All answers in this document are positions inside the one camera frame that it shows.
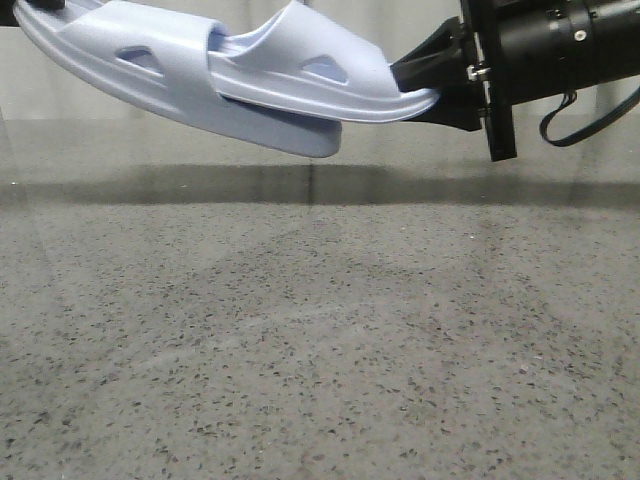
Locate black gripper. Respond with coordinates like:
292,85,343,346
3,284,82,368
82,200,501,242
391,1,516,162

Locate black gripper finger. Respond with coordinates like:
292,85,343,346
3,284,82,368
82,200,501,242
0,0,66,29

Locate light blue slipper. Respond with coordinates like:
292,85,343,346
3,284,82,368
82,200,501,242
208,1,439,123
13,1,342,158

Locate pale green curtain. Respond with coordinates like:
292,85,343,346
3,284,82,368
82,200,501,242
0,0,640,124

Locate dark arm cable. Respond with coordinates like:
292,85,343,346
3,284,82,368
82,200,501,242
538,84,640,148

